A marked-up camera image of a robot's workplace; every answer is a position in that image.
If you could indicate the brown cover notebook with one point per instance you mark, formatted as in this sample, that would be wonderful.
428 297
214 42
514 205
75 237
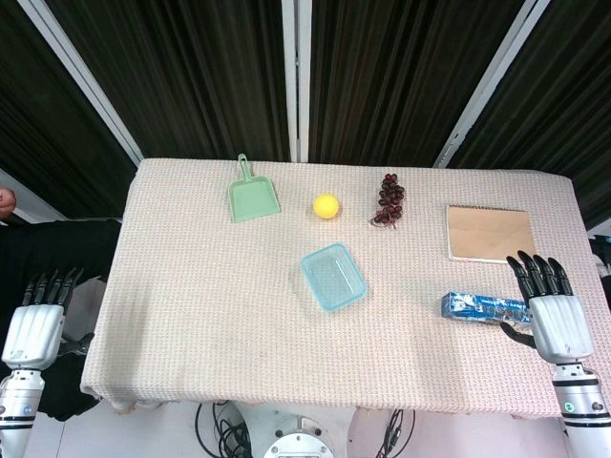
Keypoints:
491 234

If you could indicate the pink waffle tablecloth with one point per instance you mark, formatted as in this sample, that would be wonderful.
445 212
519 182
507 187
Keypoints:
215 310

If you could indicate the black cloth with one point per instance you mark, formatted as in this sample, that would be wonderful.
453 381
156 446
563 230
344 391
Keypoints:
48 248

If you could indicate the dark red grape bunch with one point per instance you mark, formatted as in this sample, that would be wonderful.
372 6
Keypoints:
391 198

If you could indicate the green plastic dustpan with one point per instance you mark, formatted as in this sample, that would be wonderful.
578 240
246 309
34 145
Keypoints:
250 200

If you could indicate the yellow ball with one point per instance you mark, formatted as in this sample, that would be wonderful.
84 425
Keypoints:
326 206

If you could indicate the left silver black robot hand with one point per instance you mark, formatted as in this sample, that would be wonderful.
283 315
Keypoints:
35 334

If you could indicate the blue-rimmed clear plastic lid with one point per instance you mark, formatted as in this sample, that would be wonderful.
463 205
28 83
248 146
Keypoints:
334 276

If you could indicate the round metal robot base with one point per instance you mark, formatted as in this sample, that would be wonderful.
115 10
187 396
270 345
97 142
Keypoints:
296 441

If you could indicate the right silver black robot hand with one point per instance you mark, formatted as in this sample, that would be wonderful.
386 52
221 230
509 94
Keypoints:
558 329

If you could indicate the blue snack package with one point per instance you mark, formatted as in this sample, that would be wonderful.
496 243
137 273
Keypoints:
477 309

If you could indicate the black pleated curtain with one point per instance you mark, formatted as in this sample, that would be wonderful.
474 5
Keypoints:
396 71
191 71
38 129
563 95

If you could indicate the white frame post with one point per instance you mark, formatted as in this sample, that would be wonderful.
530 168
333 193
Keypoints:
296 81
487 90
81 76
28 195

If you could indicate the person's hand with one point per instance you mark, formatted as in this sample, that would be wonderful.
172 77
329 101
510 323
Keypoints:
6 202

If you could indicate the clear plastic container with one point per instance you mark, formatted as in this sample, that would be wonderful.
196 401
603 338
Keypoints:
297 284

